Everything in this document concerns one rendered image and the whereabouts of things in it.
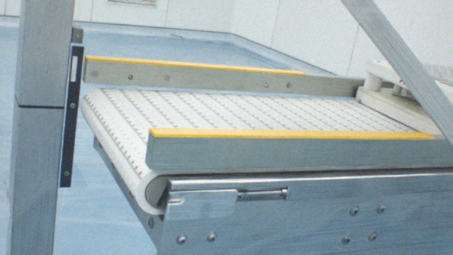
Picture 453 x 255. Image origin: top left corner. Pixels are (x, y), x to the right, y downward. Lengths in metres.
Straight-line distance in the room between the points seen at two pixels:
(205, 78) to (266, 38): 5.32
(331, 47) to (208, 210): 4.84
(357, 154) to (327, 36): 4.80
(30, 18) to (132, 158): 0.26
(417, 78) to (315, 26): 4.97
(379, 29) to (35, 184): 0.49
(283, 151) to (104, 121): 0.21
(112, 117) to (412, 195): 0.36
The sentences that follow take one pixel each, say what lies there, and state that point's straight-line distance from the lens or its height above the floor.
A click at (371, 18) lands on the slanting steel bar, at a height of 0.96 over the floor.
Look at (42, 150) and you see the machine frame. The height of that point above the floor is 0.71.
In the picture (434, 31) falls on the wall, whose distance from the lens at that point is 4.61.
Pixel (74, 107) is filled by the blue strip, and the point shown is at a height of 0.77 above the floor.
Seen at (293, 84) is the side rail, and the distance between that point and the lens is 0.86.
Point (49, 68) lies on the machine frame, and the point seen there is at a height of 0.82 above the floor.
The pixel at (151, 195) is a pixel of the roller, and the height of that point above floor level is 0.78.
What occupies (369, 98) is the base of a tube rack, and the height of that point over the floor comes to 0.82.
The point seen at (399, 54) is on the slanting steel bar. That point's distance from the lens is 0.56.
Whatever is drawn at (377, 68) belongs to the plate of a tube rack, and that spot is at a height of 0.87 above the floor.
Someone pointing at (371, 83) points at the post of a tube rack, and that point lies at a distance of 0.91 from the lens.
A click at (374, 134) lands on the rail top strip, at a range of 0.61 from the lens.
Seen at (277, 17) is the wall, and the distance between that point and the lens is 5.98.
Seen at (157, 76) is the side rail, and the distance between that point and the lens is 0.76.
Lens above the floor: 1.00
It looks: 17 degrees down
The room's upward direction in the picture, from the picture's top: 10 degrees clockwise
